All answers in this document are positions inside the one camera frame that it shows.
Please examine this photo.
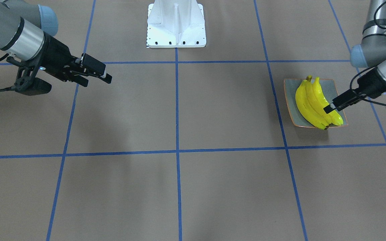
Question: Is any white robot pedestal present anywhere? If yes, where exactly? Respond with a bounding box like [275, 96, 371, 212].
[146, 0, 207, 48]

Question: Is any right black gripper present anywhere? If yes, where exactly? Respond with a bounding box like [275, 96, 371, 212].
[37, 32, 113, 87]

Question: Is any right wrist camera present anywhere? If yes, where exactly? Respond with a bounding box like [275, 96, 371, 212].
[7, 56, 52, 96]

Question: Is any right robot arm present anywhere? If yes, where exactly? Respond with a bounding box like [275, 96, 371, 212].
[0, 0, 112, 96]

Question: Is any greenish yellow banana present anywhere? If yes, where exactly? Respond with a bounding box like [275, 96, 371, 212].
[312, 77, 344, 126]

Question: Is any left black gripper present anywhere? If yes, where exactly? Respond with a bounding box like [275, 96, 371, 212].
[324, 67, 386, 114]

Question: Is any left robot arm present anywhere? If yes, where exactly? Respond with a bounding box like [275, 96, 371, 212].
[324, 0, 386, 114]

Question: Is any grey square plate orange rim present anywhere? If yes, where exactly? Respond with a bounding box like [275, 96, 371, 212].
[284, 78, 348, 129]

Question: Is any yellow banana brown tip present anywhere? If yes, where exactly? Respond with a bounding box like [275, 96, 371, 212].
[295, 79, 328, 130]

